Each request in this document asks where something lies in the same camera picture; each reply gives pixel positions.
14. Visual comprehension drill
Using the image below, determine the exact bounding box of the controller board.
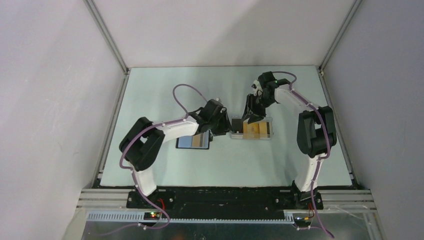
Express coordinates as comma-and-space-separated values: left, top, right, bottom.
293, 216, 314, 231
143, 211, 162, 221

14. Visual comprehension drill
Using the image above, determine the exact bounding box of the right controller board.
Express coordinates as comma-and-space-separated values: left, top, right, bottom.
293, 216, 314, 231

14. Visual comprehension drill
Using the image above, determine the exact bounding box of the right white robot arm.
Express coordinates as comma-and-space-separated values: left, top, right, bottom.
242, 71, 337, 209

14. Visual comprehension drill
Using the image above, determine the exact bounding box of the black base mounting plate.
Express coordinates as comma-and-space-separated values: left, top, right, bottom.
126, 186, 324, 221

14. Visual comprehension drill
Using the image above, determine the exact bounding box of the left aluminium frame post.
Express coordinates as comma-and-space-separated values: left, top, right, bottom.
83, 0, 129, 75

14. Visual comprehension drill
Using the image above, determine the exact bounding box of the right aluminium frame post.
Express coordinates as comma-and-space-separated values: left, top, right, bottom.
318, 0, 363, 72

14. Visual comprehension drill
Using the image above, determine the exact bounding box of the black credit card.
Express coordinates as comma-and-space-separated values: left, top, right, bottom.
231, 118, 244, 134

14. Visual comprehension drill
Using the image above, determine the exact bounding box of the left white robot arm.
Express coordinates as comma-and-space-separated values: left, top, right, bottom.
119, 99, 232, 208

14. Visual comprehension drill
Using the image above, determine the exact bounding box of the aluminium frame post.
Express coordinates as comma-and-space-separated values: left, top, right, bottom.
318, 0, 363, 72
83, 0, 129, 75

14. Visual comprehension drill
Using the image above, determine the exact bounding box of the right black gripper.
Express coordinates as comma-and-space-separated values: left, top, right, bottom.
241, 93, 275, 125

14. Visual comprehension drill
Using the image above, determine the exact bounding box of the black card holder wallet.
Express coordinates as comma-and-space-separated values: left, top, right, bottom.
175, 130, 213, 150

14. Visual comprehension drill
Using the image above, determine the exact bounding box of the orange credit card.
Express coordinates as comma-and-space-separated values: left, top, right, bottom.
243, 121, 269, 139
191, 132, 209, 149

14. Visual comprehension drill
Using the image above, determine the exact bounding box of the left controller board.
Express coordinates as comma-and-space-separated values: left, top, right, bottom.
143, 211, 162, 221

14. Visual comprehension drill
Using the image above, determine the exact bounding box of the clear plastic card tray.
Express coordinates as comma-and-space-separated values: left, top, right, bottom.
229, 116, 274, 140

